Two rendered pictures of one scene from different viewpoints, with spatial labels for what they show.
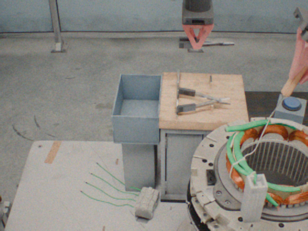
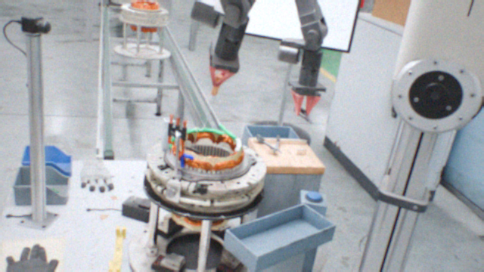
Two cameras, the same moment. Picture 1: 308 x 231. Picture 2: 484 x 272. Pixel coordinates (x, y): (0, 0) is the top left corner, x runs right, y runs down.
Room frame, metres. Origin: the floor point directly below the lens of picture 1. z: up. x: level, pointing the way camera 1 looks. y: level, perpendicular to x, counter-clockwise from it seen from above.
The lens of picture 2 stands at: (0.25, -1.35, 1.67)
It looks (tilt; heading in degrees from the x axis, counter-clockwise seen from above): 23 degrees down; 71
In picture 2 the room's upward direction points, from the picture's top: 8 degrees clockwise
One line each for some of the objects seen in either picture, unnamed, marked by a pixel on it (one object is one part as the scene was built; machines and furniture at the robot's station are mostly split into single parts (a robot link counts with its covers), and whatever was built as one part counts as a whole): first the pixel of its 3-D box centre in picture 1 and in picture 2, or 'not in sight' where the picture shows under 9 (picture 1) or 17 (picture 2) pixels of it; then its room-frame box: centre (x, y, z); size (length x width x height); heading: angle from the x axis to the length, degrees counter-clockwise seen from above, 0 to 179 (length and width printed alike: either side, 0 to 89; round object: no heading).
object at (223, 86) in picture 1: (203, 99); (284, 155); (0.84, -0.11, 1.05); 0.20 x 0.19 x 0.02; 86
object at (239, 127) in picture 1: (261, 125); (231, 137); (0.63, -0.20, 1.15); 0.15 x 0.04 x 0.02; 91
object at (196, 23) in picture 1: (197, 28); (303, 100); (0.88, -0.09, 1.23); 0.07 x 0.07 x 0.09; 87
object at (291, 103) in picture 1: (292, 102); (314, 196); (0.84, -0.33, 1.04); 0.04 x 0.04 x 0.01
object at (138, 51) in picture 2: not in sight; (144, 31); (0.63, 2.07, 0.94); 0.39 x 0.39 x 0.30
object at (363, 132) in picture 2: not in sight; (391, 103); (2.52, 1.72, 0.60); 1.02 x 0.55 x 1.20; 88
